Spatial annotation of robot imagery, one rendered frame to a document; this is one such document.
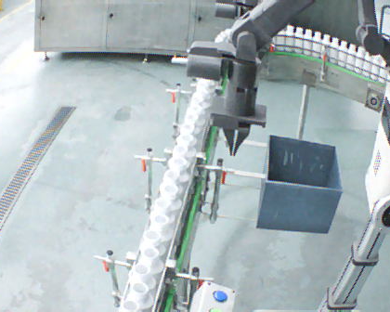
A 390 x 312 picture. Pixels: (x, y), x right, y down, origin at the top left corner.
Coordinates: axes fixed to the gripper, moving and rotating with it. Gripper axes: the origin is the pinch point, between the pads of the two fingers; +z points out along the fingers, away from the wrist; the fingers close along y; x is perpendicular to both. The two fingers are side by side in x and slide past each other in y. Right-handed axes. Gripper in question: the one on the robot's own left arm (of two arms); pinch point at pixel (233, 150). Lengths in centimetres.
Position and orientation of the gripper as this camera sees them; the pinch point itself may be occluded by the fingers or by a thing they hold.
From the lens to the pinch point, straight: 93.5
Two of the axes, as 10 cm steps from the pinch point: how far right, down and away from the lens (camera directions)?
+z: -0.9, 8.2, 5.7
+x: 1.7, -5.5, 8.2
